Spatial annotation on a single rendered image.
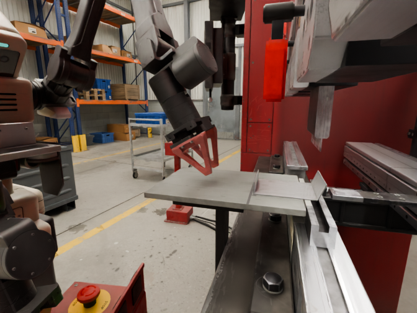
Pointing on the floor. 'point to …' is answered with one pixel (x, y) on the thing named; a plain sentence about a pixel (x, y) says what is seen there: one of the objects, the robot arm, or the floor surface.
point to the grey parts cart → (159, 155)
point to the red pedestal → (183, 212)
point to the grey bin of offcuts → (26, 179)
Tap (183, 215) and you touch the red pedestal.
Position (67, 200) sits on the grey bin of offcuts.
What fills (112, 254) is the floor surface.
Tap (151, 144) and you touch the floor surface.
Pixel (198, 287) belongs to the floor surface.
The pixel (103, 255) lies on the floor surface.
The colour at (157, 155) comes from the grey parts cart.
